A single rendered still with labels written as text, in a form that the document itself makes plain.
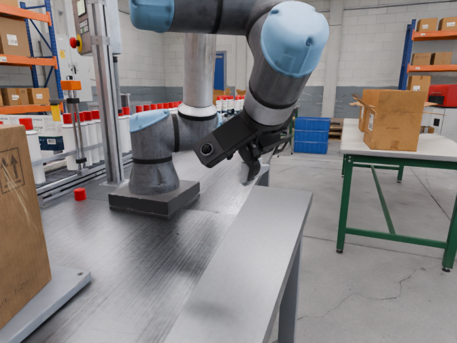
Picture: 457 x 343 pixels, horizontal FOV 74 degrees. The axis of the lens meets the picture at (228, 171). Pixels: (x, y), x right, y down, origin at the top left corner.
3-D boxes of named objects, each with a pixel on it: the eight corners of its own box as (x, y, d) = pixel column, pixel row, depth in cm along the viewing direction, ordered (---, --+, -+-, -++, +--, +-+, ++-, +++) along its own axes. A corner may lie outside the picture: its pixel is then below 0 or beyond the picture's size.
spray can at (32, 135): (37, 180, 99) (25, 117, 94) (49, 181, 98) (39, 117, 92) (22, 185, 94) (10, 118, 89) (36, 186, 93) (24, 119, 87)
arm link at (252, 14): (211, -53, 39) (230, 2, 35) (288, -42, 43) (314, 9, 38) (202, 3, 46) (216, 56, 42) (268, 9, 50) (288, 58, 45)
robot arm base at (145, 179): (148, 177, 103) (146, 149, 100) (188, 182, 97) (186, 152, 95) (117, 191, 89) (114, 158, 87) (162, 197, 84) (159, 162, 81)
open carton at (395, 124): (347, 139, 235) (353, 90, 225) (421, 143, 222) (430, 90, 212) (353, 149, 199) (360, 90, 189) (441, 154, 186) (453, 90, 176)
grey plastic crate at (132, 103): (124, 118, 371) (122, 100, 365) (153, 120, 359) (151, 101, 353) (89, 124, 316) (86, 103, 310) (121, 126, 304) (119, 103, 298)
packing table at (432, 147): (338, 175, 419) (343, 118, 398) (403, 181, 391) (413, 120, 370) (329, 254, 221) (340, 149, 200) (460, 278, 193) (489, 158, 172)
